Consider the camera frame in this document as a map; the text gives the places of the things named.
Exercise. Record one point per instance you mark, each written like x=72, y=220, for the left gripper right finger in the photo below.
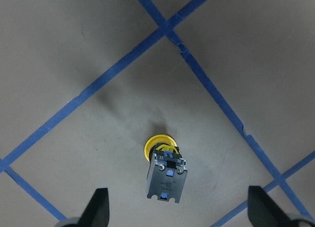
x=264, y=212

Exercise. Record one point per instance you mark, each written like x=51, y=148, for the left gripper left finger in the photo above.
x=96, y=213

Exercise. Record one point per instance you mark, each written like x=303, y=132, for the yellow push button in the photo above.
x=167, y=170

